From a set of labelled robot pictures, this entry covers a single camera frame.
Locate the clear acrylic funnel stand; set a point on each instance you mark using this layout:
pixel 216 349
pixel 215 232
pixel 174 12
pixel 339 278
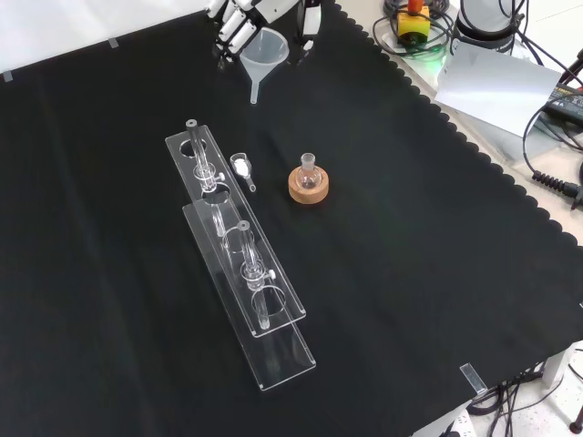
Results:
pixel 255 282

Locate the pale board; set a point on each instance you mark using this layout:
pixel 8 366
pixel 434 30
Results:
pixel 492 82

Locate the yellow stop button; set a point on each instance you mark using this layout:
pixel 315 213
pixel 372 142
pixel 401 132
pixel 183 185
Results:
pixel 413 25

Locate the glass weighing funnel with powder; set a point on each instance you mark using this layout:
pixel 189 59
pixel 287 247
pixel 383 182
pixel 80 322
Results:
pixel 241 168

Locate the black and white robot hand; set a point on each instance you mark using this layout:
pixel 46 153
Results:
pixel 237 23

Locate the translucent plastic funnel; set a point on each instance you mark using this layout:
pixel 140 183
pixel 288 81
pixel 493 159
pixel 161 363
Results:
pixel 264 50

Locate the small glass round-bottom flask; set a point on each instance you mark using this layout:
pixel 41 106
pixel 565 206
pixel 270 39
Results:
pixel 308 175

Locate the white power strip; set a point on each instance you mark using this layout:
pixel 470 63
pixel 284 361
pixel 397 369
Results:
pixel 457 423

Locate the grey tape piece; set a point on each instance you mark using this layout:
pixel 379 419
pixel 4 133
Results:
pixel 113 43
pixel 7 76

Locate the black power adapter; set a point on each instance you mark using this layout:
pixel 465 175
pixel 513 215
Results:
pixel 567 100

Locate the black cloth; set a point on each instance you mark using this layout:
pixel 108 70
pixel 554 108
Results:
pixel 410 250

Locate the clear tape strip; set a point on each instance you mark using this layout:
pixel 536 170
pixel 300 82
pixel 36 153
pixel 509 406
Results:
pixel 473 378

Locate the white table leg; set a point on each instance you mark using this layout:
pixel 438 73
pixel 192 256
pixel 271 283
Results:
pixel 555 368

